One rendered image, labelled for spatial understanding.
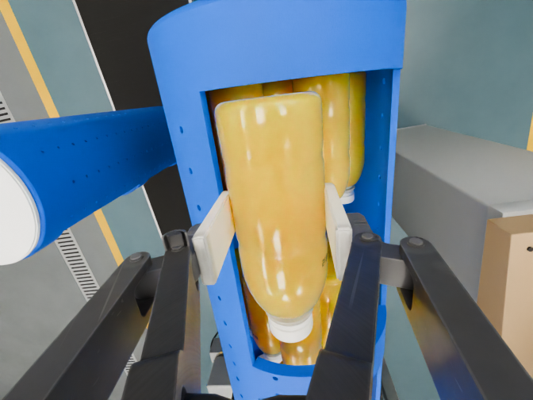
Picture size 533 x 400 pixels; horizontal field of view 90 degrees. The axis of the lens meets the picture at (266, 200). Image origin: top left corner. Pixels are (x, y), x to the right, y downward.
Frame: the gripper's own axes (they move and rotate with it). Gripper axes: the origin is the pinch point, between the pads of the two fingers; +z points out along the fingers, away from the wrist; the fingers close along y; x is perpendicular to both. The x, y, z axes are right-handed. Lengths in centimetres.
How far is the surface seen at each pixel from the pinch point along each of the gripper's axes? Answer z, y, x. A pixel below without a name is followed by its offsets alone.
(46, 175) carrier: 33, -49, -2
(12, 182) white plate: 27, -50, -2
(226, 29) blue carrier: 7.8, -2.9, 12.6
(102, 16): 115, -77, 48
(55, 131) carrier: 44, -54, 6
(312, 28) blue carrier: 8.0, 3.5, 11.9
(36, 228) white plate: 27, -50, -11
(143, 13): 115, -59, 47
